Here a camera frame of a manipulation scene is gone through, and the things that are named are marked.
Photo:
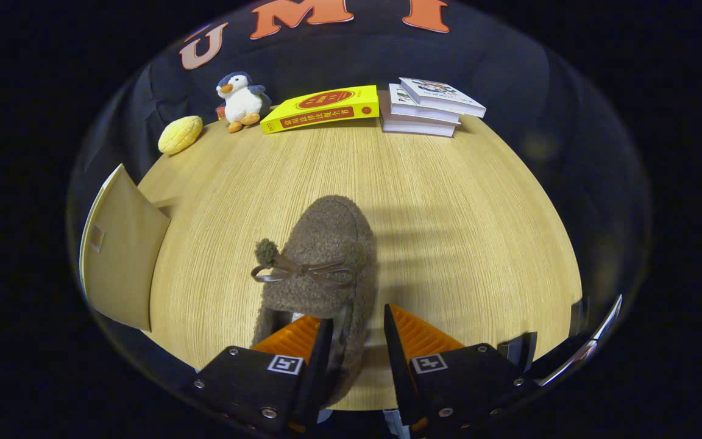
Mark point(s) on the yellow book with red label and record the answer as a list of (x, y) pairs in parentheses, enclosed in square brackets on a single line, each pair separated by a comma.
[(326, 107)]

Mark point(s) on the beige fabric storage box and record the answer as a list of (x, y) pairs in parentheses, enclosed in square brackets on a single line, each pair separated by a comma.
[(119, 256)]

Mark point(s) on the small red box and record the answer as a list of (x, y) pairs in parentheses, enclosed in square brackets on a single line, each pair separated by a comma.
[(220, 113)]

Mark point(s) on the white paperback book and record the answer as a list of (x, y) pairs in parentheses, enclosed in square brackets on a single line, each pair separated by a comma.
[(412, 110)]

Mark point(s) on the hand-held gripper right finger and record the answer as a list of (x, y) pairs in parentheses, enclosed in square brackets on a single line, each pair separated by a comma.
[(397, 360)]

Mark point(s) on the brown fuzzy shoe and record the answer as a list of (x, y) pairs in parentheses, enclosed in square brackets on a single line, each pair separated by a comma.
[(326, 244)]

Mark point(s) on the small illustrated white book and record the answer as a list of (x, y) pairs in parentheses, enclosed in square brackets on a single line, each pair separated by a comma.
[(436, 91)]

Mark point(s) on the yellow bun-shaped toy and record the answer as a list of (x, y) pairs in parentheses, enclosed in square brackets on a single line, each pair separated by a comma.
[(179, 135)]

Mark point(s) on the penguin plush toy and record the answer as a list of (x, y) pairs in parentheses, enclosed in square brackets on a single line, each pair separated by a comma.
[(241, 103)]

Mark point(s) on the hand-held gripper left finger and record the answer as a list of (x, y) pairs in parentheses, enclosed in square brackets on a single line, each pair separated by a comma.
[(319, 372)]

